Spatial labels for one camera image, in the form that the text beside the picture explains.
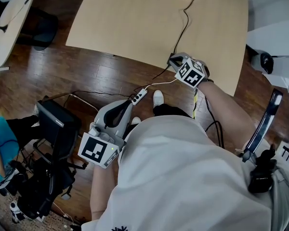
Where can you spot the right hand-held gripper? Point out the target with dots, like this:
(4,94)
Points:
(191,74)

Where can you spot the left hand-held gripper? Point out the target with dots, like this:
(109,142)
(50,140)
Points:
(94,149)

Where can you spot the person's left forearm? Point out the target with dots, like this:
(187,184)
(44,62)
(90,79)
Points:
(101,191)

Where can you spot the person's right forearm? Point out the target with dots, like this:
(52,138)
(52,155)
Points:
(225,109)

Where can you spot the person's white right shoe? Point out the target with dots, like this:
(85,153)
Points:
(158,97)

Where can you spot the person's white shoe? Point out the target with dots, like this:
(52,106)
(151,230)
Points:
(158,97)
(135,120)

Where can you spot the white power strip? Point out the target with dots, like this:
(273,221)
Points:
(139,96)

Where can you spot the person's black trousers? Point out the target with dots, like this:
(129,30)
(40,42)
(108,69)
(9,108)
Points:
(169,111)

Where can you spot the yellow black striped strip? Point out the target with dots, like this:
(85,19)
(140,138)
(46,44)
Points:
(195,105)

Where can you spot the person's white left shoe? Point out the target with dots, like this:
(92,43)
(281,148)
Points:
(135,120)

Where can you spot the black backpack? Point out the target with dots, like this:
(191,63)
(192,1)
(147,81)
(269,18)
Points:
(43,189)

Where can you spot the person's white shirt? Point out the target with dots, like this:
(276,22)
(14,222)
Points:
(183,177)

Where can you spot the black device on cabinet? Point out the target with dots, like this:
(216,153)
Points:
(266,62)

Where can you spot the white cabinet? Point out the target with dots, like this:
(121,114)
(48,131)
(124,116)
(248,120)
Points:
(279,40)

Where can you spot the black glossy curved band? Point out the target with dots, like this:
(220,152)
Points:
(265,124)

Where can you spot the black clip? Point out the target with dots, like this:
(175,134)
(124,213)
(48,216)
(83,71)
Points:
(262,174)

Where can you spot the round light wooden table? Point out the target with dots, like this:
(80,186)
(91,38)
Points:
(10,25)

